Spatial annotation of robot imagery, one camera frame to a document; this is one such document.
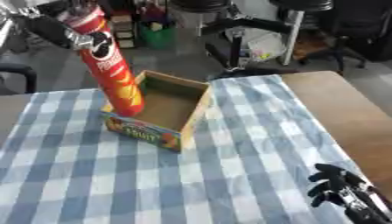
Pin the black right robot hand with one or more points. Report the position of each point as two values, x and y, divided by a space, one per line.
331 183

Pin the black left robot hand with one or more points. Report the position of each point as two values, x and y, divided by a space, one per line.
47 29

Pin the red chips can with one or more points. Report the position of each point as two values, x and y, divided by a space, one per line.
109 73

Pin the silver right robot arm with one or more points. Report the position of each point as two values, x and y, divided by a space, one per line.
370 205

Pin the cardboard box with colourful print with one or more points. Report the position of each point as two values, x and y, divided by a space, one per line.
171 108

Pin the black chair armrest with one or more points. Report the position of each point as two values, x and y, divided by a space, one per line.
20 73

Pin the stacked small boxes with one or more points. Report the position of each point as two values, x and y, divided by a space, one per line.
124 32

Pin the green bin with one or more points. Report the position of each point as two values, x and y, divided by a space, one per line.
157 35

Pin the white table leg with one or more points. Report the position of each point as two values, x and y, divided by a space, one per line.
293 38

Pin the white plastic bag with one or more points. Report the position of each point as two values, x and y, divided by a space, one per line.
266 46

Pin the black office chair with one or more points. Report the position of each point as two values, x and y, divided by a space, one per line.
357 29

